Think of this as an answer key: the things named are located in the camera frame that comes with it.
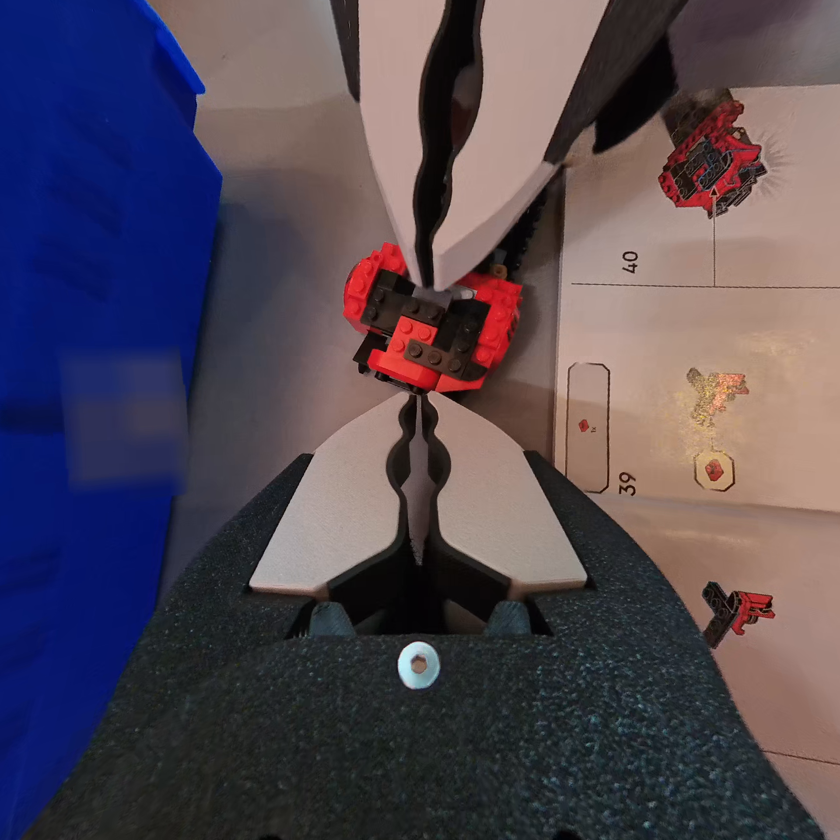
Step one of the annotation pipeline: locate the red and black lego car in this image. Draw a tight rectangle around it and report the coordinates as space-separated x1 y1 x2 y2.
343 187 549 395

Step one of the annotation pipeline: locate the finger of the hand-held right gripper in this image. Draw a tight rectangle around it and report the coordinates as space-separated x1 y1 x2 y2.
430 0 610 291
356 0 460 290

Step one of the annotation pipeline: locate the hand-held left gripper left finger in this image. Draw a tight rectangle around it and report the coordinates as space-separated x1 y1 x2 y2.
248 391 417 599

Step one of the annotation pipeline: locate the blue storage bin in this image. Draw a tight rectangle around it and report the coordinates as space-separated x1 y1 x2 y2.
0 0 224 840

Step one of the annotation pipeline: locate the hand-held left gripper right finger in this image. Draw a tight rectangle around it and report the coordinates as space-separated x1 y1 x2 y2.
424 391 591 602

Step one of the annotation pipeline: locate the lego instruction booklet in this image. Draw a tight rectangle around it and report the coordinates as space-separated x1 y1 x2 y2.
553 85 840 772

